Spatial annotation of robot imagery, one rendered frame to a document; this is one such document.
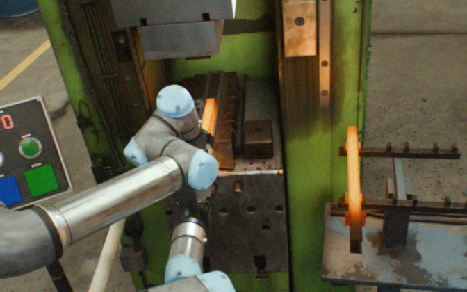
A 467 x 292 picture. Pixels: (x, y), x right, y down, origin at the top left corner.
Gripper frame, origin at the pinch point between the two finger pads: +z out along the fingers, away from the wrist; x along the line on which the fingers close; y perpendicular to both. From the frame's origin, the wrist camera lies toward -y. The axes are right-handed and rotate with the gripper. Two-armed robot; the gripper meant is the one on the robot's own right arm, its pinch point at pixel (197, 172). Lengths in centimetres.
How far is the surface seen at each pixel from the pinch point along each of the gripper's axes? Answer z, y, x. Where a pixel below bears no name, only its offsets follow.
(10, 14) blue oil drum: 396, 88, -255
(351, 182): -4.2, 2.9, 39.4
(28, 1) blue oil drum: 405, 80, -236
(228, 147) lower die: 17.1, 4.8, 6.6
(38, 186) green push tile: -0.2, 1.7, -44.6
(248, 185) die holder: 11.3, 15.1, 11.8
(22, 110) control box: 11, -17, -47
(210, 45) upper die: 16.4, -28.2, 6.1
